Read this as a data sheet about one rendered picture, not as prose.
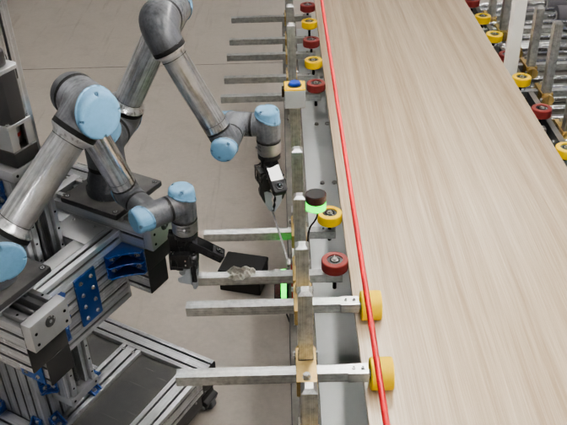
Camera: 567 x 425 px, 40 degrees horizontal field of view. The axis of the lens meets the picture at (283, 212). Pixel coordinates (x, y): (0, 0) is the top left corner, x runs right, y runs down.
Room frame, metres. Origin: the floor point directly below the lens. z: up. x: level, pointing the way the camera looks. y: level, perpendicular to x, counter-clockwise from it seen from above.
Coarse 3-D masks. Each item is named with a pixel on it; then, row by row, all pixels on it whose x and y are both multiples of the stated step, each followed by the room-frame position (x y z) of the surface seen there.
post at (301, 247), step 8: (296, 248) 1.60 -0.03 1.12; (304, 248) 1.60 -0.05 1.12; (296, 256) 1.60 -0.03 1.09; (304, 256) 1.60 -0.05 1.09; (296, 264) 1.60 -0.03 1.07; (304, 264) 1.60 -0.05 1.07; (296, 272) 1.60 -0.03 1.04; (304, 272) 1.60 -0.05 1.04; (296, 280) 1.60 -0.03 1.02; (304, 280) 1.60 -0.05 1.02; (296, 288) 1.60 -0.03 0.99
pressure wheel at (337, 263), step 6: (330, 252) 1.86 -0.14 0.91; (336, 252) 1.86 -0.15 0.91; (324, 258) 1.83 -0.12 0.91; (330, 258) 1.84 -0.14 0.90; (336, 258) 1.82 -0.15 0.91; (342, 258) 1.83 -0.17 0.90; (324, 264) 1.81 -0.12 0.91; (330, 264) 1.80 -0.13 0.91; (336, 264) 1.80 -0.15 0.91; (342, 264) 1.80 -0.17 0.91; (324, 270) 1.80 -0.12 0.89; (330, 270) 1.79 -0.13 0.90; (336, 270) 1.79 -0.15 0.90; (342, 270) 1.79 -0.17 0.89; (336, 276) 1.79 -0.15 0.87; (336, 282) 1.82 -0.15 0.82
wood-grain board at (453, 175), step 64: (384, 0) 4.11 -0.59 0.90; (448, 0) 4.08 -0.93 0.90; (384, 64) 3.26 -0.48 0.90; (448, 64) 3.23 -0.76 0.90; (384, 128) 2.65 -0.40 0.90; (448, 128) 2.63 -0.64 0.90; (512, 128) 2.61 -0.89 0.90; (384, 192) 2.19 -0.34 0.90; (448, 192) 2.18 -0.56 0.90; (512, 192) 2.17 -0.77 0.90; (384, 256) 1.84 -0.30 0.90; (448, 256) 1.83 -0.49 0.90; (512, 256) 1.82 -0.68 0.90; (384, 320) 1.56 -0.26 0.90; (448, 320) 1.55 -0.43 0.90; (512, 320) 1.54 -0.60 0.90; (448, 384) 1.32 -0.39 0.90; (512, 384) 1.32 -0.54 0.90
